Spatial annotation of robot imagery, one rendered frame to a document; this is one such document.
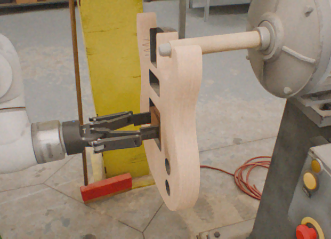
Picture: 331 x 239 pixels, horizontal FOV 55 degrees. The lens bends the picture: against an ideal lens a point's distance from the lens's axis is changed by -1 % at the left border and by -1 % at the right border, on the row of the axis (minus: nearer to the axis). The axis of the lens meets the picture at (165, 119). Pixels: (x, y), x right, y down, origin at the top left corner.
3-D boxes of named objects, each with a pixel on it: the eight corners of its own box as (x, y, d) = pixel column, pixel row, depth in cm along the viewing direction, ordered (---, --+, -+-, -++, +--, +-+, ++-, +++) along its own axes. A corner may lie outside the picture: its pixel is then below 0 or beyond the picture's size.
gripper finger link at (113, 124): (93, 141, 73) (90, 138, 74) (135, 126, 78) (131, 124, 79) (90, 126, 71) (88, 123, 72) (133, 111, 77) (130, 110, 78)
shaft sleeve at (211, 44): (252, 48, 65) (250, 33, 65) (260, 45, 62) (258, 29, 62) (168, 59, 61) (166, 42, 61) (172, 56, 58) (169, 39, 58)
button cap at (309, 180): (308, 179, 59) (312, 167, 57) (318, 191, 57) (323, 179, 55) (301, 181, 59) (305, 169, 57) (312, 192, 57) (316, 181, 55)
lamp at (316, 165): (309, 166, 57) (314, 154, 55) (320, 178, 55) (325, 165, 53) (306, 167, 57) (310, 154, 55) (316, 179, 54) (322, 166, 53)
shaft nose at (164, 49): (168, 57, 61) (166, 44, 60) (171, 54, 58) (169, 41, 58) (158, 58, 60) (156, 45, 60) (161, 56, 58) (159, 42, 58)
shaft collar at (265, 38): (260, 52, 66) (257, 29, 66) (272, 47, 62) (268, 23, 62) (251, 53, 66) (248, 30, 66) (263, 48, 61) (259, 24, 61)
